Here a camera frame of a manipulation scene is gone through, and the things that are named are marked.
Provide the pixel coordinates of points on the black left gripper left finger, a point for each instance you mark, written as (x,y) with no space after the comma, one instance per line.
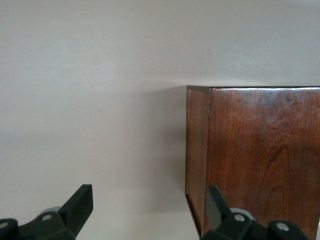
(75,210)

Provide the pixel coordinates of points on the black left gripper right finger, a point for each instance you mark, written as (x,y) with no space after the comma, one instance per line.
(215,205)

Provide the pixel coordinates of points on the dark wooden drawer box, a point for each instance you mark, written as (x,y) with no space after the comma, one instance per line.
(262,150)

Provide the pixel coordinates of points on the large table cover cloth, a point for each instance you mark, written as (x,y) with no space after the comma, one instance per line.
(75,100)

